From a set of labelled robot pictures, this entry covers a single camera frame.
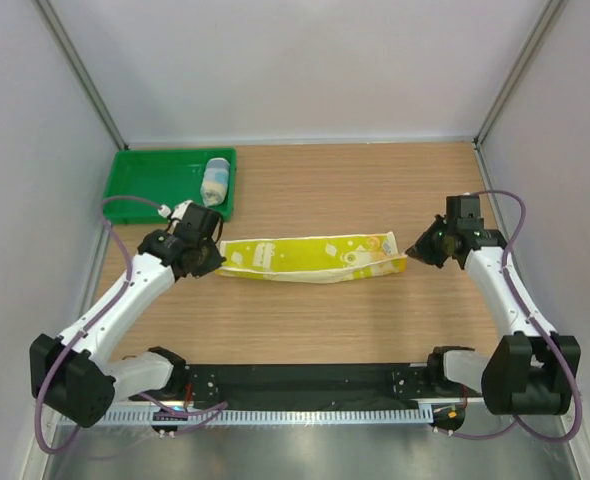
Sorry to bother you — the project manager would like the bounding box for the aluminium frame post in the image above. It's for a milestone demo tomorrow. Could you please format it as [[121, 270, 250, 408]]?
[[33, 0, 129, 151], [472, 0, 569, 150]]

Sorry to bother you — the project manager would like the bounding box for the slotted cable duct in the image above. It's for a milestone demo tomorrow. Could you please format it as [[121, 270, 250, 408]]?
[[97, 405, 433, 427]]

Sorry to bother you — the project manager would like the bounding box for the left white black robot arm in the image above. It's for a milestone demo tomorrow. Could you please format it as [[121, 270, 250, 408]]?
[[29, 200, 225, 428]]

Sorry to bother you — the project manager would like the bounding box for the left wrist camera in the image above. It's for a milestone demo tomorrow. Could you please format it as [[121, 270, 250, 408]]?
[[157, 200, 193, 226]]

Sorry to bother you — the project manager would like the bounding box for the right aluminium frame post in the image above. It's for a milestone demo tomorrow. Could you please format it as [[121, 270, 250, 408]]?
[[472, 0, 569, 150]]

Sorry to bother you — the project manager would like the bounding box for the green plastic tray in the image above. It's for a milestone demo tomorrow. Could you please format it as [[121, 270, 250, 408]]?
[[104, 147, 237, 222]]

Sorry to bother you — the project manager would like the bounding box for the polka dot striped towel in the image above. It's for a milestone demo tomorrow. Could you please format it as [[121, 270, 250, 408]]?
[[200, 157, 230, 207]]

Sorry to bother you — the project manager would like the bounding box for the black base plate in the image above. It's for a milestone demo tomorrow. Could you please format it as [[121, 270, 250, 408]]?
[[148, 363, 481, 403]]

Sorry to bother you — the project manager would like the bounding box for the green yellow patterned towel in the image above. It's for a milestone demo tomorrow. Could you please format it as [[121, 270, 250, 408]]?
[[216, 232, 408, 284]]

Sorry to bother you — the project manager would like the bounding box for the aluminium front rail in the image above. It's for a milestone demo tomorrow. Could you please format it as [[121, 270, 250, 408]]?
[[34, 362, 584, 407]]

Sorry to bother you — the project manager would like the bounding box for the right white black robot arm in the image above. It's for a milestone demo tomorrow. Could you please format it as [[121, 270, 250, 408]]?
[[406, 194, 581, 416]]

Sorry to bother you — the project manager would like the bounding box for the left aluminium frame post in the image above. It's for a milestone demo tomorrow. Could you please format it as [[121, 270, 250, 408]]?
[[33, 0, 129, 151]]

